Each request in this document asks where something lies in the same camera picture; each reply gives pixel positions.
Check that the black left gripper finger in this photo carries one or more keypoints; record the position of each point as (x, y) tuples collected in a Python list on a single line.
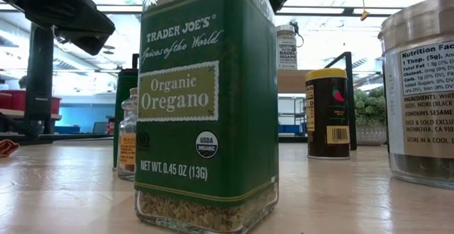
[(88, 21), (85, 46)]

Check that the small cork-topped glass jar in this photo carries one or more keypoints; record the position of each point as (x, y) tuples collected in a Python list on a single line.
[(127, 149)]

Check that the everything bagel seasoning jar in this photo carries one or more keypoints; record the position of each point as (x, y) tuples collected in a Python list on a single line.
[(286, 53)]

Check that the yellow-lid chili spice jar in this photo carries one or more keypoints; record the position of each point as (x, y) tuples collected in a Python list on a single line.
[(328, 120)]

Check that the furikake seasoning jar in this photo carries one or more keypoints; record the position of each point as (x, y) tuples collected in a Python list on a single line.
[(422, 103)]

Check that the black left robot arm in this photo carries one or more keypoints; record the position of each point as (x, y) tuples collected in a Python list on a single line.
[(39, 85)]

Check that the person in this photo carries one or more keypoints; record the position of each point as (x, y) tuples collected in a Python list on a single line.
[(22, 82)]

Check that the red storage bin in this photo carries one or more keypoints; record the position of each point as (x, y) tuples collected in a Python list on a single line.
[(14, 101)]

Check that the wooden background table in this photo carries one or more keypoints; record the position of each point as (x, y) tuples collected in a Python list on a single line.
[(10, 112)]

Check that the green-label oregano spice jar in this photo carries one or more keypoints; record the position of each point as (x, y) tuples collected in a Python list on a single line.
[(198, 85)]

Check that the orange folded cloth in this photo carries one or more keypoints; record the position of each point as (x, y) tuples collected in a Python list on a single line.
[(7, 148)]

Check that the small black background device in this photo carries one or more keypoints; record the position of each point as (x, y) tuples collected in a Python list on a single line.
[(298, 26)]

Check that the blue storage bin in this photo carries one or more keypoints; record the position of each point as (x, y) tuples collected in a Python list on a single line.
[(292, 129)]

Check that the yellow hanging tag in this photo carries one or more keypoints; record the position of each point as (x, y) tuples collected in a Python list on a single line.
[(364, 15)]

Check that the potted green plant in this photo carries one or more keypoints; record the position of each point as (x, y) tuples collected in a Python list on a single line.
[(370, 106)]

